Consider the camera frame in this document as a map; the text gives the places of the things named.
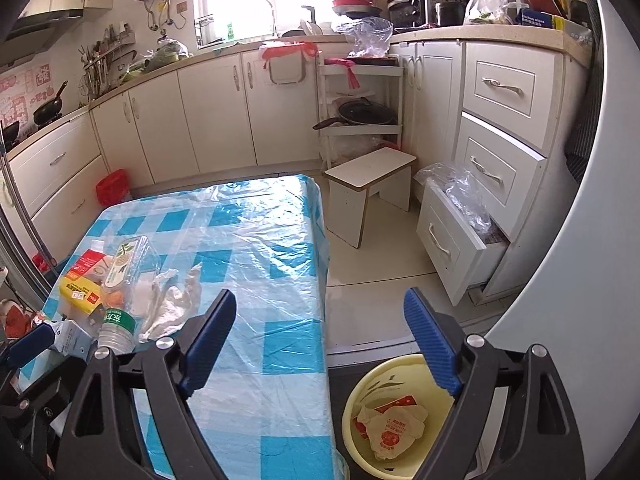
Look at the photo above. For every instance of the green bottle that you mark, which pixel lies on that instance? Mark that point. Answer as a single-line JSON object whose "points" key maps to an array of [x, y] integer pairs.
{"points": [[230, 31]]}

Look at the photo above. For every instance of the beige countertop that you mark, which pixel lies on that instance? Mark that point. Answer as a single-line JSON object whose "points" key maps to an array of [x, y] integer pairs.
{"points": [[500, 34]]}

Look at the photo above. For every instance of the red white bag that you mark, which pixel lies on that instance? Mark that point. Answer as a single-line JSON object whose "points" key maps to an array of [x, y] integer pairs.
{"points": [[15, 322]]}

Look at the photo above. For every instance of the clear plastic film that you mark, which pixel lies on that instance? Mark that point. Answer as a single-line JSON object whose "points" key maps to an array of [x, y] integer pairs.
{"points": [[172, 305]]}

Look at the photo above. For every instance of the black wok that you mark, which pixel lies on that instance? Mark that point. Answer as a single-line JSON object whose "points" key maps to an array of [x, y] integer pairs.
{"points": [[47, 109]]}

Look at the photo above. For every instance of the beige printed paper wrapper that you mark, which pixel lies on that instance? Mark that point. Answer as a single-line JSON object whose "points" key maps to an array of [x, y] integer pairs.
{"points": [[395, 432]]}

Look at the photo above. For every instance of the white bag with pitcher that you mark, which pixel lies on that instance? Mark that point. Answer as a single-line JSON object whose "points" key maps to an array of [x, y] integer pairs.
{"points": [[487, 2]]}

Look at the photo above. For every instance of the range hood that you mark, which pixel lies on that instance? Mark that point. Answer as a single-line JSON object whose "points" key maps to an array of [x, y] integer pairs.
{"points": [[30, 30]]}

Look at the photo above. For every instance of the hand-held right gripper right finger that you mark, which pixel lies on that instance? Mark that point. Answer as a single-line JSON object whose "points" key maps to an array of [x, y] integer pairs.
{"points": [[432, 342]]}

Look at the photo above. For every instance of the white refrigerator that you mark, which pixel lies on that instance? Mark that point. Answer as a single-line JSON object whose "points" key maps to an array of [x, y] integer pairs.
{"points": [[575, 285]]}

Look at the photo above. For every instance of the red floor bin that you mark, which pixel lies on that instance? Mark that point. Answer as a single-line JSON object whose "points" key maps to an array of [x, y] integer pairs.
{"points": [[114, 187]]}

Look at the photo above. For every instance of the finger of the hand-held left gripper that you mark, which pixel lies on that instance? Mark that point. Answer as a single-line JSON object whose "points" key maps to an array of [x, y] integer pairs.
{"points": [[27, 345]]}

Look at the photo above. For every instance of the crumpled clear bags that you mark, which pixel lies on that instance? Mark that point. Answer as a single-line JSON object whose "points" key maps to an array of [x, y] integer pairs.
{"points": [[455, 190]]}

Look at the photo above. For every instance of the dark checked cloth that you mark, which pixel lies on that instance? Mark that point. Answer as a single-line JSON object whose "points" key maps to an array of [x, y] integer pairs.
{"points": [[582, 145]]}

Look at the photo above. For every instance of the white storage rack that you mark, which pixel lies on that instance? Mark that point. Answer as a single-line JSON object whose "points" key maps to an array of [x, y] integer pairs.
{"points": [[325, 110]]}

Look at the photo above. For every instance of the white base cabinets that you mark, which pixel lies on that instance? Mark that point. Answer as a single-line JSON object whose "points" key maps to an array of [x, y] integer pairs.
{"points": [[215, 110]]}

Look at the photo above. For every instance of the black toaster oven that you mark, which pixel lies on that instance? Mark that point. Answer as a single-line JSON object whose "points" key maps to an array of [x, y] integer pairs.
{"points": [[406, 7]]}

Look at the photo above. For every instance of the white cabinet drawer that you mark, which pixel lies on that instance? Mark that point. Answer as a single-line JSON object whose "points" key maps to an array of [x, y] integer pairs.
{"points": [[445, 245], [492, 175], [500, 87]]}

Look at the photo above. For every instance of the clear plastic bottle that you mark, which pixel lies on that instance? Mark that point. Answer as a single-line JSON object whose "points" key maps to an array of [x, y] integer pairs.
{"points": [[125, 260]]}

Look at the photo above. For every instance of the white wooden stool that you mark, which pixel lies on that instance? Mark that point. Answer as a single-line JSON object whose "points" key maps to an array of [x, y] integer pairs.
{"points": [[370, 167]]}

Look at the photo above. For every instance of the blue box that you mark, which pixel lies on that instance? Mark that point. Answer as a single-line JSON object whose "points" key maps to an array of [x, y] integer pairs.
{"points": [[540, 20]]}

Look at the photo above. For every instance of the blue checked tablecloth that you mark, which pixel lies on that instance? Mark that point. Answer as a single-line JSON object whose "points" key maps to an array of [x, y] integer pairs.
{"points": [[270, 260]]}

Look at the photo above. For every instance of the bag of green vegetables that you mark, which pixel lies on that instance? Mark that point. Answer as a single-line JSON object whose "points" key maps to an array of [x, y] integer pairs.
{"points": [[167, 52]]}

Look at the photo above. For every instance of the clear plastic bag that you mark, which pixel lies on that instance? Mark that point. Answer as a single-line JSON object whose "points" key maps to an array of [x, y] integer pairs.
{"points": [[367, 35]]}

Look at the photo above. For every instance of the yellow plastic basin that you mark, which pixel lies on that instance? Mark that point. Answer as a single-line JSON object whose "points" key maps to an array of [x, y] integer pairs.
{"points": [[365, 452]]}

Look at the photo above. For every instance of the small white blue carton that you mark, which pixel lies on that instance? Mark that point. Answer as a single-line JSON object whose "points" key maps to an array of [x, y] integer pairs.
{"points": [[70, 337]]}

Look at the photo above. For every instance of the red hanging cloth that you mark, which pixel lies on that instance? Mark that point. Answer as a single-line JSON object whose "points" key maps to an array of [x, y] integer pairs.
{"points": [[350, 77]]}

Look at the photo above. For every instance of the black frying pan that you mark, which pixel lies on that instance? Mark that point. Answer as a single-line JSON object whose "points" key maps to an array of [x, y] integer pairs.
{"points": [[365, 114]]}

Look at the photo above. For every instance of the clear plastic wrapper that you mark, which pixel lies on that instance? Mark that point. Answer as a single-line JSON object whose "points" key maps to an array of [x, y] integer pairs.
{"points": [[82, 262]]}

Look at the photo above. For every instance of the wall utensil rack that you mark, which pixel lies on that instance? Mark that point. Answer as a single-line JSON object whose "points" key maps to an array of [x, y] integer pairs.
{"points": [[100, 67]]}

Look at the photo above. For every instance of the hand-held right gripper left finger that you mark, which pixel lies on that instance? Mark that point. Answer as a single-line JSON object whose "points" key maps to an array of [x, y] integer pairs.
{"points": [[207, 345]]}

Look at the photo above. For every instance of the red white sachet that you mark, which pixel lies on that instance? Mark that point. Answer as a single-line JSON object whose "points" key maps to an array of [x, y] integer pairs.
{"points": [[397, 401]]}

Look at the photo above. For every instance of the red bag door hanger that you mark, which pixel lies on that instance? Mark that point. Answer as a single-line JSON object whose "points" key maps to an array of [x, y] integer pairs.
{"points": [[280, 51]]}

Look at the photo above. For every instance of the large orange peel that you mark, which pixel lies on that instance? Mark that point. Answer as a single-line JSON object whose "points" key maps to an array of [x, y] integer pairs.
{"points": [[114, 298]]}

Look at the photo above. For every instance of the yellow red packet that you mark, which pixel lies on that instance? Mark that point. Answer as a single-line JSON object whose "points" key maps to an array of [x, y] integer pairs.
{"points": [[75, 292]]}

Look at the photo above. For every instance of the white tissue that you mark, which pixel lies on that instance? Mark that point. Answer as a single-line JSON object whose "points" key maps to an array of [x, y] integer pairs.
{"points": [[145, 290]]}

